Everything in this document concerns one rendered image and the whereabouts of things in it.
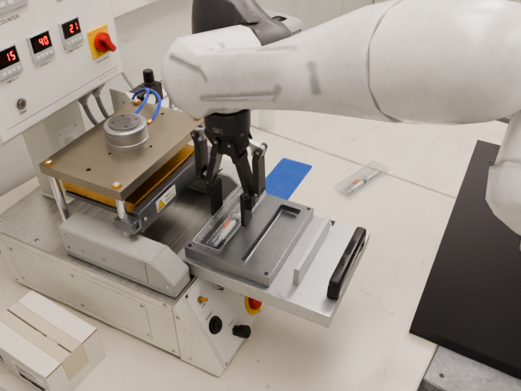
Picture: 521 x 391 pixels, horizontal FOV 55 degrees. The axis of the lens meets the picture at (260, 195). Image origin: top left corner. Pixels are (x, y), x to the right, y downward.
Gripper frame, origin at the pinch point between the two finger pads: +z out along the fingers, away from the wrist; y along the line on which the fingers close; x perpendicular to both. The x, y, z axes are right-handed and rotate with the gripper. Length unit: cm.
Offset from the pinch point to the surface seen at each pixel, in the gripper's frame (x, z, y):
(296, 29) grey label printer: 111, 10, -35
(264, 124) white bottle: 68, 26, -27
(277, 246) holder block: -1.3, 5.3, 10.0
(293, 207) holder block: 8.3, 3.8, 8.9
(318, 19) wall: 186, 33, -54
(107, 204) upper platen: -10.2, 0.2, -20.1
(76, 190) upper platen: -10.6, -0.9, -26.9
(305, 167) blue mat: 54, 28, -6
